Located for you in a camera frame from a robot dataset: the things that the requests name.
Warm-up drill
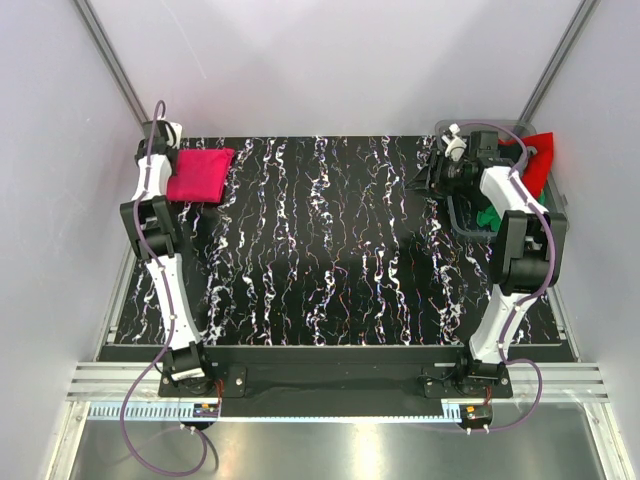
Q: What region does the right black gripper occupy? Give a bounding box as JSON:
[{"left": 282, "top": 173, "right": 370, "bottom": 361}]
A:
[{"left": 403, "top": 149, "right": 471, "bottom": 200}]

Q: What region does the pink t shirt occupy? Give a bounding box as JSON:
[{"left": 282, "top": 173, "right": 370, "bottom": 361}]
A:
[{"left": 167, "top": 148, "right": 235, "bottom": 204}]

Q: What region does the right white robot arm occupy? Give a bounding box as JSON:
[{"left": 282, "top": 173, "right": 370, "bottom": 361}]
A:
[{"left": 413, "top": 122, "right": 568, "bottom": 399}]

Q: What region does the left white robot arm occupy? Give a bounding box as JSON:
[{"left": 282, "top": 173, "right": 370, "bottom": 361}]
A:
[{"left": 120, "top": 117, "right": 216, "bottom": 396}]

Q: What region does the clear plastic bin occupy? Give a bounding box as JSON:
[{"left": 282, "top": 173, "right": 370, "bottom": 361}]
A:
[{"left": 434, "top": 119, "right": 566, "bottom": 242}]

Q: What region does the green t shirt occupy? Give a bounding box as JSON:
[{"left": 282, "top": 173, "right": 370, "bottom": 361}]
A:
[{"left": 476, "top": 189, "right": 535, "bottom": 232}]

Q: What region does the red t shirt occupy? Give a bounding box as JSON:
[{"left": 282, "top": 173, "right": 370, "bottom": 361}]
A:
[{"left": 498, "top": 132, "right": 554, "bottom": 199}]

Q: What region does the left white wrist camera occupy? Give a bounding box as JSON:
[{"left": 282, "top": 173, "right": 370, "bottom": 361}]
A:
[{"left": 157, "top": 119, "right": 183, "bottom": 149}]

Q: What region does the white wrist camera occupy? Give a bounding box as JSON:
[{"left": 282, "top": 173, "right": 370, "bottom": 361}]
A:
[
  {"left": 157, "top": 119, "right": 183, "bottom": 149},
  {"left": 441, "top": 123, "right": 467, "bottom": 162}
]

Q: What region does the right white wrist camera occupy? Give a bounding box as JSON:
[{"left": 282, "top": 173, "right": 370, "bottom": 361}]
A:
[{"left": 441, "top": 123, "right": 467, "bottom": 162}]

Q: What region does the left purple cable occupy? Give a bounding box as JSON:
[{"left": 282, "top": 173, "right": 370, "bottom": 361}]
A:
[{"left": 119, "top": 99, "right": 221, "bottom": 476}]

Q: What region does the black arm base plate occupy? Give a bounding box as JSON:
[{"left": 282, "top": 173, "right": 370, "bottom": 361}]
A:
[{"left": 159, "top": 364, "right": 513, "bottom": 399}]

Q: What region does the aluminium frame rail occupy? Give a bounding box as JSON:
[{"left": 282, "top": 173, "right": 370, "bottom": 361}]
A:
[{"left": 67, "top": 362, "right": 609, "bottom": 403}]

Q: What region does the white cable duct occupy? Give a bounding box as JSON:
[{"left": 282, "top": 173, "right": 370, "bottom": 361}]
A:
[{"left": 88, "top": 402, "right": 220, "bottom": 422}]

